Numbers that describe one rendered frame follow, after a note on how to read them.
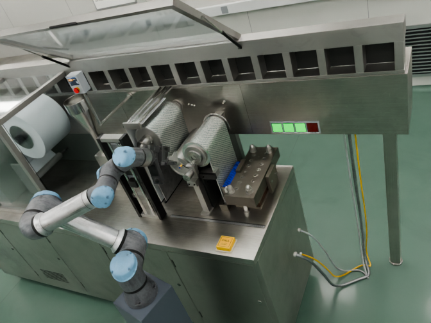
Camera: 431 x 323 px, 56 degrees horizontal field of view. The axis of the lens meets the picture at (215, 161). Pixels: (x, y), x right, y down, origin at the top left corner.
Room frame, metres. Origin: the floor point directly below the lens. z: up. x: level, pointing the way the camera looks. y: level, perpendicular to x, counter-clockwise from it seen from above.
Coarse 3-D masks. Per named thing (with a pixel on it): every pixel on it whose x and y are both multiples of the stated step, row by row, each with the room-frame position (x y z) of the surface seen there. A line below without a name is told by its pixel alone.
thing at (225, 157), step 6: (228, 138) 1.79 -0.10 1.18; (222, 144) 1.73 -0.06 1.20; (228, 144) 1.78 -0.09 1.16; (222, 150) 1.72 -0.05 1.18; (228, 150) 1.77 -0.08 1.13; (216, 156) 1.67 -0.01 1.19; (222, 156) 1.71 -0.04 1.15; (228, 156) 1.75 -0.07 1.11; (234, 156) 1.79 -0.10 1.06; (210, 162) 1.62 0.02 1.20; (216, 162) 1.65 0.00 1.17; (222, 162) 1.69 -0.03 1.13; (228, 162) 1.74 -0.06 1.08; (234, 162) 1.78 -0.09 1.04; (222, 168) 1.68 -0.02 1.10; (228, 168) 1.72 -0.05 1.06; (222, 174) 1.66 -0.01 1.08; (228, 174) 1.71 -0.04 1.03; (216, 180) 1.62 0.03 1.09; (222, 180) 1.65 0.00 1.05; (222, 186) 1.63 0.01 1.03
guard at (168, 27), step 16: (128, 16) 1.67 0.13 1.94; (144, 16) 1.66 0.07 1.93; (160, 16) 1.64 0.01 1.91; (176, 16) 1.63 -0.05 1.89; (48, 32) 1.97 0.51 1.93; (64, 32) 1.95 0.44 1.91; (80, 32) 1.93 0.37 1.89; (96, 32) 1.91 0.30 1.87; (112, 32) 1.90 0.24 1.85; (128, 32) 1.88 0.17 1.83; (144, 32) 1.86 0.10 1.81; (160, 32) 1.84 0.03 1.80; (176, 32) 1.83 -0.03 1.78; (192, 32) 1.81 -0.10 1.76; (208, 32) 1.79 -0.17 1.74; (48, 48) 2.27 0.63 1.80; (64, 48) 2.24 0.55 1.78; (80, 48) 2.22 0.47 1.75; (96, 48) 2.20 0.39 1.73; (112, 48) 2.18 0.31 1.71; (128, 48) 2.16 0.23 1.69
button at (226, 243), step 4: (224, 236) 1.40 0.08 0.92; (228, 236) 1.39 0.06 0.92; (220, 240) 1.38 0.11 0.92; (224, 240) 1.37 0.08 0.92; (228, 240) 1.36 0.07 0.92; (232, 240) 1.36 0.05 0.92; (220, 244) 1.36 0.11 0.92; (224, 244) 1.35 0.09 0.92; (228, 244) 1.34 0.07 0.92; (232, 244) 1.34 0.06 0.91; (220, 248) 1.34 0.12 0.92; (224, 248) 1.33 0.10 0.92; (228, 248) 1.32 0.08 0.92
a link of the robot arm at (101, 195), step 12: (108, 180) 1.26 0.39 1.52; (84, 192) 1.25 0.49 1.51; (96, 192) 1.20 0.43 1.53; (108, 192) 1.20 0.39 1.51; (60, 204) 1.29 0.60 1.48; (72, 204) 1.25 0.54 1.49; (84, 204) 1.22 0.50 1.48; (96, 204) 1.19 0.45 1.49; (108, 204) 1.19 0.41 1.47; (24, 216) 1.36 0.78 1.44; (36, 216) 1.31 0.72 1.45; (48, 216) 1.28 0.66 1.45; (60, 216) 1.25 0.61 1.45; (72, 216) 1.24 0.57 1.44; (24, 228) 1.30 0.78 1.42; (36, 228) 1.27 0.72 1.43; (48, 228) 1.27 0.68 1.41
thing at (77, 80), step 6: (72, 72) 2.01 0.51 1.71; (78, 72) 1.98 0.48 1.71; (72, 78) 1.97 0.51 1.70; (78, 78) 1.96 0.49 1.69; (84, 78) 1.99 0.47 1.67; (72, 84) 1.98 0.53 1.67; (78, 84) 1.96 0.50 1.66; (84, 84) 1.98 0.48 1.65; (78, 90) 1.96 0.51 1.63; (84, 90) 1.96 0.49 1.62
